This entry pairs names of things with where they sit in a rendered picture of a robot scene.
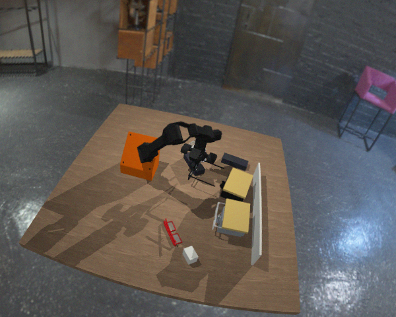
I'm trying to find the white cube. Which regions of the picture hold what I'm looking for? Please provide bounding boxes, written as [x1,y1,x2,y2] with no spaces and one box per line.
[183,246,198,265]

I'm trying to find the red glasses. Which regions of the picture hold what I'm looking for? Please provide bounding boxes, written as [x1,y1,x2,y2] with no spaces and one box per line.
[164,219,182,246]

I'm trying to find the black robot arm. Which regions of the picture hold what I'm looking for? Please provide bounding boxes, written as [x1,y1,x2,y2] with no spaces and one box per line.
[137,122,222,163]

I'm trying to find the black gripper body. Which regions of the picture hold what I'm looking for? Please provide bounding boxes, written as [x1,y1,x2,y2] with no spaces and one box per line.
[181,143,217,164]

